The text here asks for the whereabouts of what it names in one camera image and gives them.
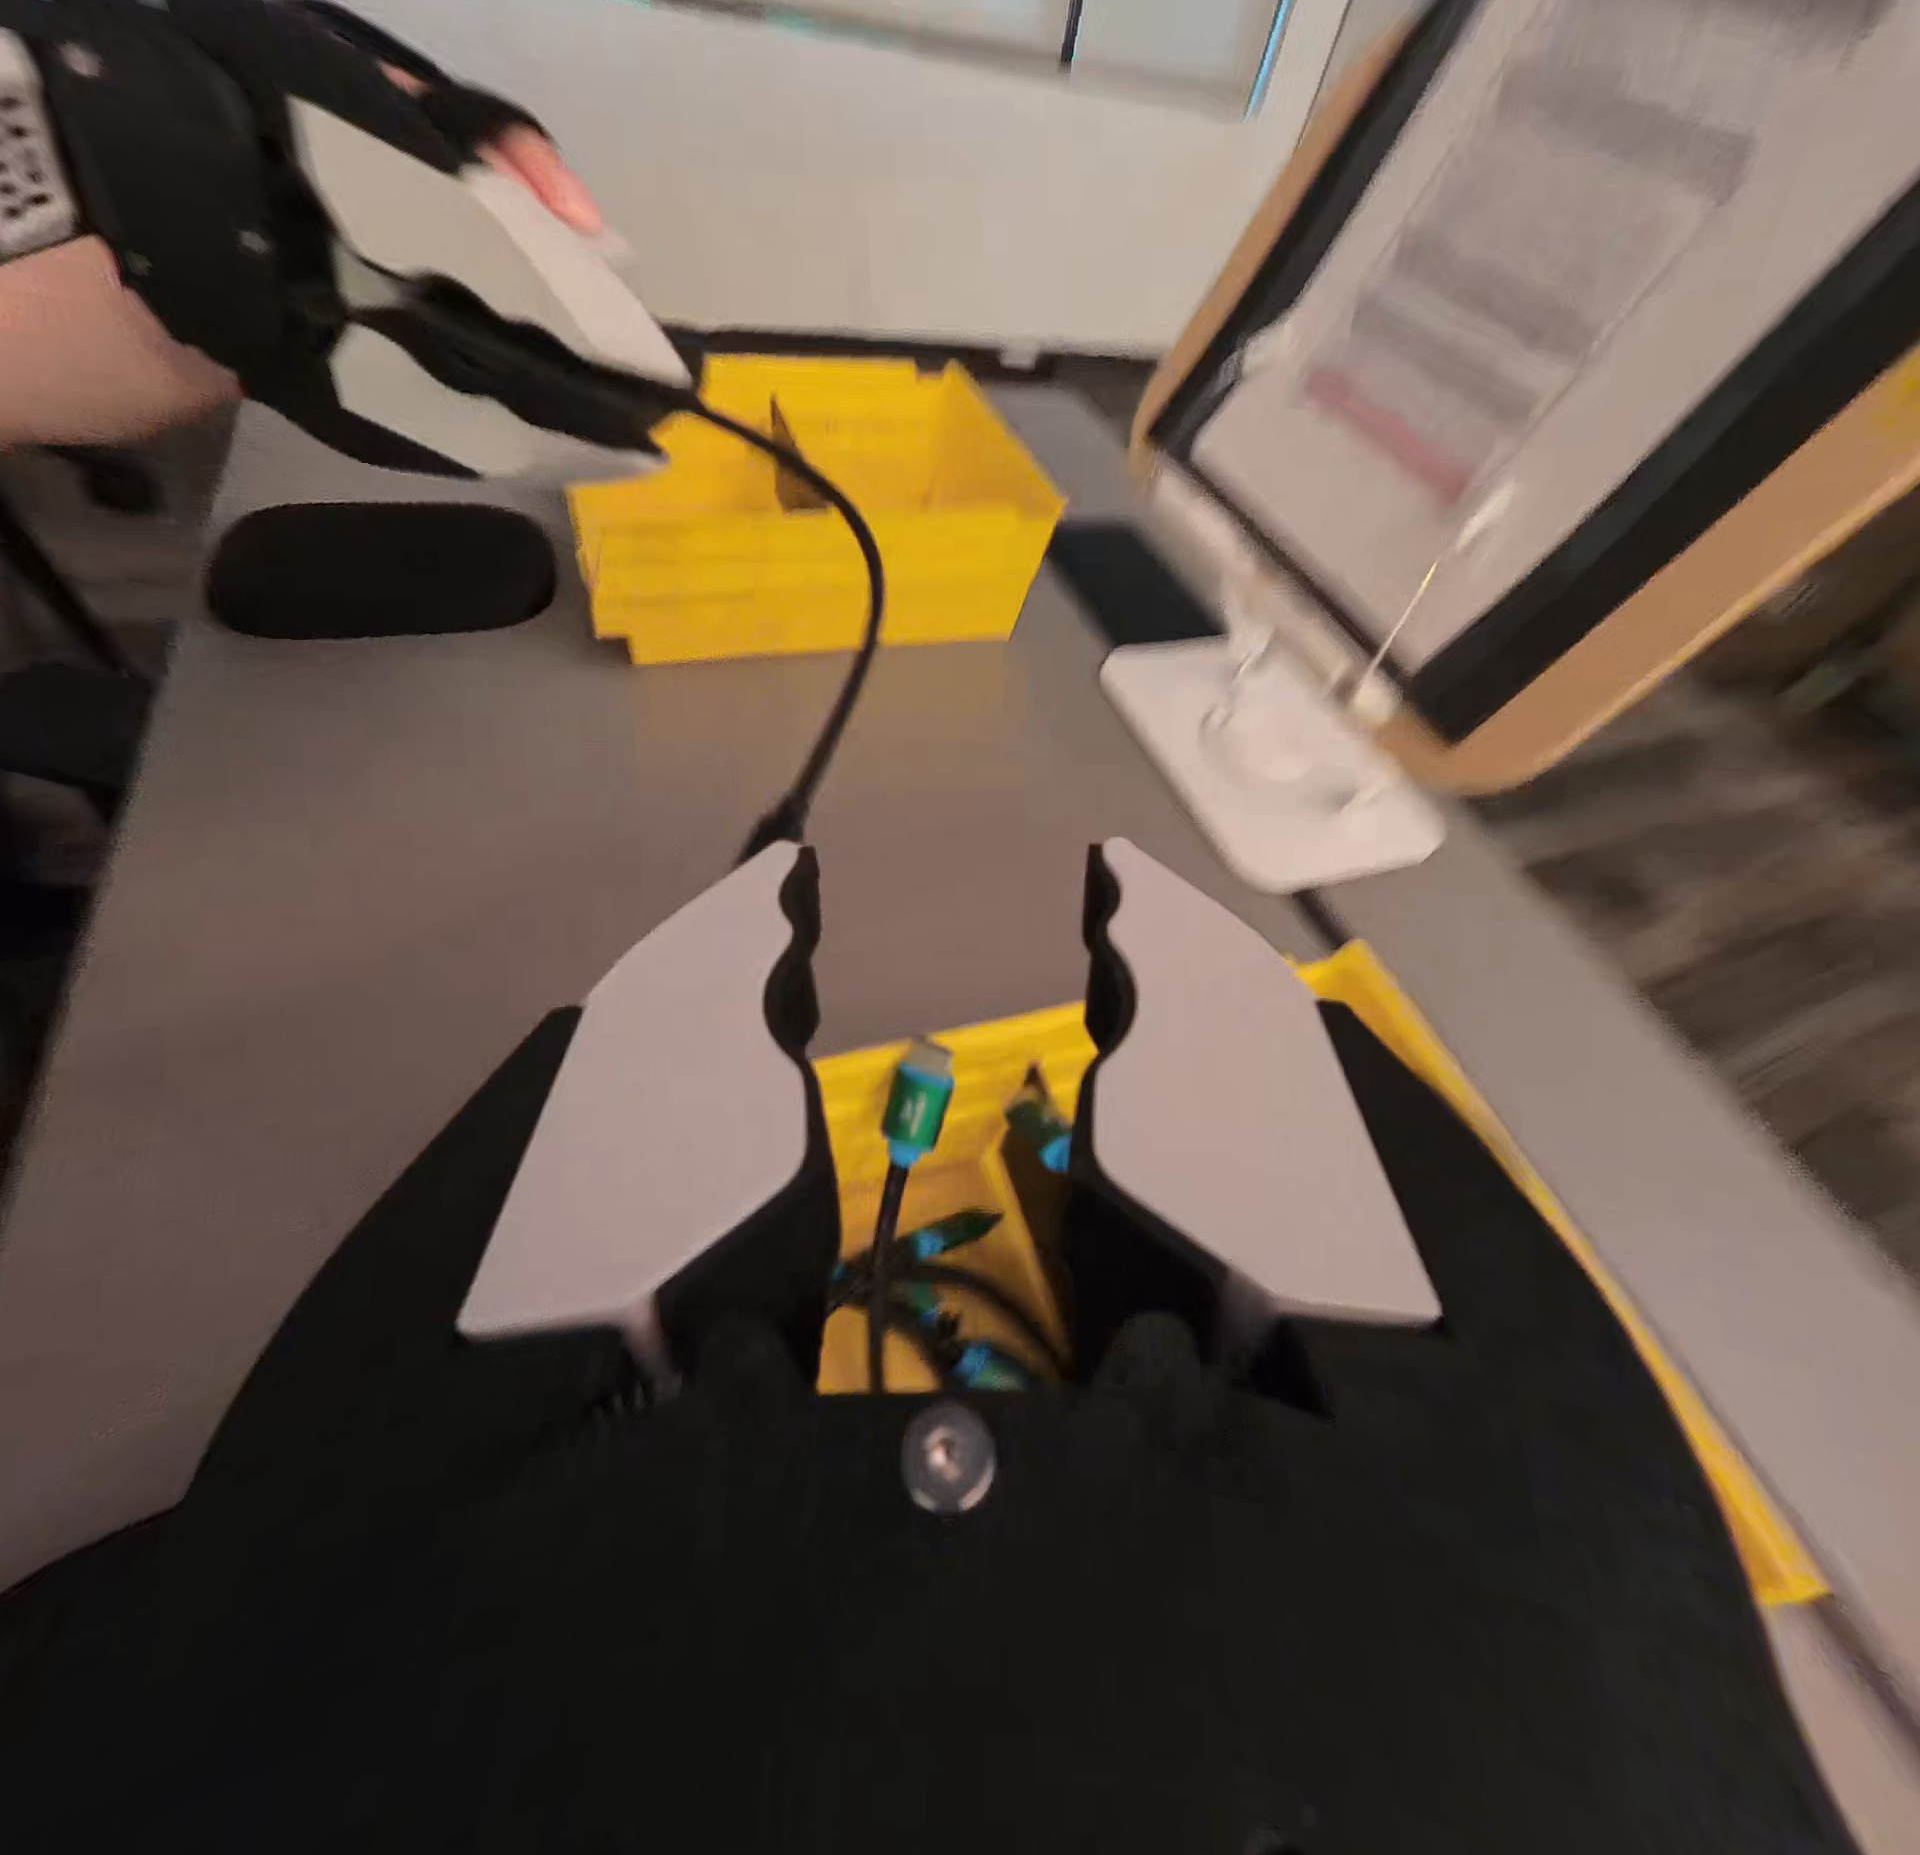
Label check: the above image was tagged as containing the yellow cable bin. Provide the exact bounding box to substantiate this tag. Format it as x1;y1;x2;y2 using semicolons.
812;940;1831;1609

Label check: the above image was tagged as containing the black foam roll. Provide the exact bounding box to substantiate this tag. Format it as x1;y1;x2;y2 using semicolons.
206;501;560;643

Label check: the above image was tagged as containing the white perforated wristband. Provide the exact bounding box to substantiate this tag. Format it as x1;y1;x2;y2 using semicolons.
0;25;81;263

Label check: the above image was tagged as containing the white stand base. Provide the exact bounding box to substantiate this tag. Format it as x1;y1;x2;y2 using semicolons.
1100;631;1451;898

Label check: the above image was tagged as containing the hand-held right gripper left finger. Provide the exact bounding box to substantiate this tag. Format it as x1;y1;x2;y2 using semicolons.
454;839;842;1348

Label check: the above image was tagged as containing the clear printed plastic sleeve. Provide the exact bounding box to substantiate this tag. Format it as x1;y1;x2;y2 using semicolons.
1202;0;1920;656

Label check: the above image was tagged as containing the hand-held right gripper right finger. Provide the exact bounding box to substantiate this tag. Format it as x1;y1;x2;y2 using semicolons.
1063;836;1447;1334

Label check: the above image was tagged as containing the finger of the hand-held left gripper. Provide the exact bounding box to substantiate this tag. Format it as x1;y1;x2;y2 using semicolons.
290;98;699;390
330;317;522;479

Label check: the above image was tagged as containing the person's left hand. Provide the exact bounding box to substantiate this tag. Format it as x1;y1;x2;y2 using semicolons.
475;127;611;237

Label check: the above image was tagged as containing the yellow adapter bin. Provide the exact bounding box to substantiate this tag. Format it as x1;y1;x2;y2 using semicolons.
567;355;1070;667

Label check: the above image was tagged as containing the tan wooden backing board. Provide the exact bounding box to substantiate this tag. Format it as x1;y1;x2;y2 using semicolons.
1129;16;1920;793

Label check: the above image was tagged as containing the person's left forearm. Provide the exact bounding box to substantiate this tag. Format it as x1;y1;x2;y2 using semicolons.
0;241;250;454

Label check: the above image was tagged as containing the dark grey hdmi adapter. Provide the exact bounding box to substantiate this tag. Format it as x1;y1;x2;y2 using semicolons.
353;273;889;862

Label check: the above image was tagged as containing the instruction sheet display stand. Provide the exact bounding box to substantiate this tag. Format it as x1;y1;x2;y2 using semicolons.
1154;0;1920;747

